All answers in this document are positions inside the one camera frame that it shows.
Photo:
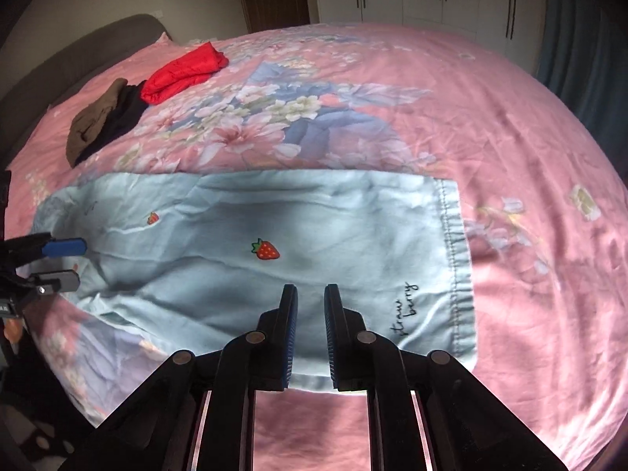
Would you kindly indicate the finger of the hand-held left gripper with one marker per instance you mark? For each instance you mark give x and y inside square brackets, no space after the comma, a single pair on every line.
[64,247]
[59,282]

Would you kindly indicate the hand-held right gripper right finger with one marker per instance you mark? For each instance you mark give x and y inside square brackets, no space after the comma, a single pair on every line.
[331,333]

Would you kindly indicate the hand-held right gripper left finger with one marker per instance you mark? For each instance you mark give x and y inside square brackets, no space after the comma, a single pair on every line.
[290,333]

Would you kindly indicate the light blue strawberry pants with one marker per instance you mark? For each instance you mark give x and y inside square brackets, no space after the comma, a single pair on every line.
[274,250]

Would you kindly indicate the brown folded garment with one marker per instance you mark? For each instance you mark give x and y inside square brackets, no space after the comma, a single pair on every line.
[91,120]

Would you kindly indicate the black folded garment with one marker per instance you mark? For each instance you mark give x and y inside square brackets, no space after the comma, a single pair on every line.
[117,115]

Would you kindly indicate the grey upholstered headboard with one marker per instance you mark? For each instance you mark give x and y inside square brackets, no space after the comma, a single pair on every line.
[59,59]

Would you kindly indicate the pink floral bed sheet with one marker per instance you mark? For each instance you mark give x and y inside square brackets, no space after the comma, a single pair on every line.
[441,157]

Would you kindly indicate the red folded garment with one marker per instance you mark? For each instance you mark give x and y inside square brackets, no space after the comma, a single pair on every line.
[184,74]

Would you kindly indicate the blue curtain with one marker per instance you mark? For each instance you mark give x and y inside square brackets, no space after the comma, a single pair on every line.
[574,44]

